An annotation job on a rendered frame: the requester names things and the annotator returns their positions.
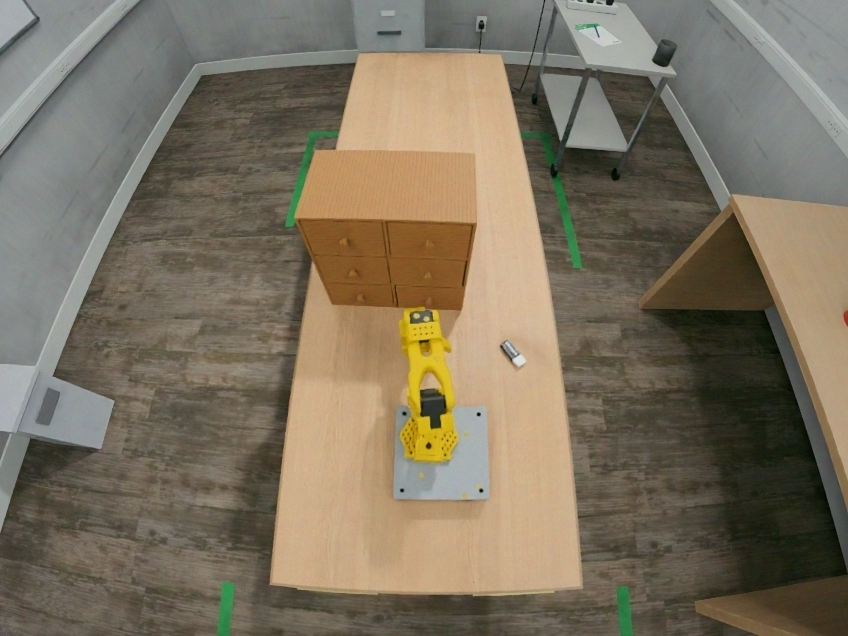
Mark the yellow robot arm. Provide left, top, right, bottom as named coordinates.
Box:
left=399, top=310, right=458, bottom=461

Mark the brown wooden chest of drawers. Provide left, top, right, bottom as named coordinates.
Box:
left=294, top=150, right=477, bottom=311

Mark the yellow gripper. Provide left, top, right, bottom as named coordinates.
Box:
left=402, top=306, right=452, bottom=356

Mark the white eraser with black sleeve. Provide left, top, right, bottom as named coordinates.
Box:
left=500, top=339, right=526, bottom=368

